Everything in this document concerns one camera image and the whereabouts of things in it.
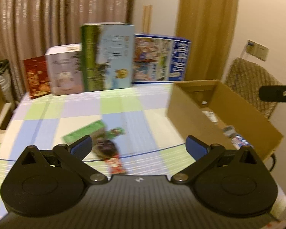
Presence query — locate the red snack wrapper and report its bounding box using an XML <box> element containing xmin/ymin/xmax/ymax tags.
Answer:
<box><xmin>105</xmin><ymin>154</ymin><xmax>127</xmax><ymax>175</ymax></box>

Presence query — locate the white green dinosaur medicine box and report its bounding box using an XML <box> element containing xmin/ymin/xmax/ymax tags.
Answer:
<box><xmin>104</xmin><ymin>127</ymin><xmax>125</xmax><ymax>140</ymax></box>

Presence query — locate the blue barcode packet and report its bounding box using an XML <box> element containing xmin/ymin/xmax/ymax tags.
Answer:
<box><xmin>231</xmin><ymin>134</ymin><xmax>252</xmax><ymax>149</ymax></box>

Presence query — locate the quilted beige chair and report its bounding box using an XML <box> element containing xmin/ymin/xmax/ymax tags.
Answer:
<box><xmin>225</xmin><ymin>58</ymin><xmax>280</xmax><ymax>119</ymax></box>

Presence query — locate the brown cardboard box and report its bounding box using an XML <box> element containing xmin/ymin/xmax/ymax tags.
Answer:
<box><xmin>167</xmin><ymin>80</ymin><xmax>283</xmax><ymax>161</ymax></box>

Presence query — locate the checkered bed sheet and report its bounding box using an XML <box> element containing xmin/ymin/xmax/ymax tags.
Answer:
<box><xmin>0</xmin><ymin>83</ymin><xmax>286</xmax><ymax>222</ymax></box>

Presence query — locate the white appliance box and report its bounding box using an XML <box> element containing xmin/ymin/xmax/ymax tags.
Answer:
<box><xmin>45</xmin><ymin>44</ymin><xmax>84</xmax><ymax>96</ymax></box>

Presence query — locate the brown paper bag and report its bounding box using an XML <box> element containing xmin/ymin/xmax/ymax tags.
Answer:
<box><xmin>0</xmin><ymin>60</ymin><xmax>15</xmax><ymax>130</ymax></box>

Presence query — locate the red gift box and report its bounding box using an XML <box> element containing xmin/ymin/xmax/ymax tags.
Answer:
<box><xmin>24</xmin><ymin>56</ymin><xmax>51</xmax><ymax>99</ymax></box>

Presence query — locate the blue cartoon milk carton box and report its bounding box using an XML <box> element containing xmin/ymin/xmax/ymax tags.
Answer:
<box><xmin>133</xmin><ymin>34</ymin><xmax>191</xmax><ymax>83</ymax></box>

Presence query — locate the green blue milk carton box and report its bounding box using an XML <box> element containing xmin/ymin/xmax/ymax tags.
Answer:
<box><xmin>80</xmin><ymin>22</ymin><xmax>135</xmax><ymax>92</ymax></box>

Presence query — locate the pink brown curtain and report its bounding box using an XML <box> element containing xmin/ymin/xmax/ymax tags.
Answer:
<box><xmin>0</xmin><ymin>0</ymin><xmax>134</xmax><ymax>100</ymax></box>

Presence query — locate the wooden stick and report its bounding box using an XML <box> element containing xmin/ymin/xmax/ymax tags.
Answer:
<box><xmin>141</xmin><ymin>5</ymin><xmax>153</xmax><ymax>34</ymax></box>

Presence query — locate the wall power socket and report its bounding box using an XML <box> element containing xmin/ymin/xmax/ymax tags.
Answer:
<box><xmin>246</xmin><ymin>40</ymin><xmax>258</xmax><ymax>56</ymax></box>

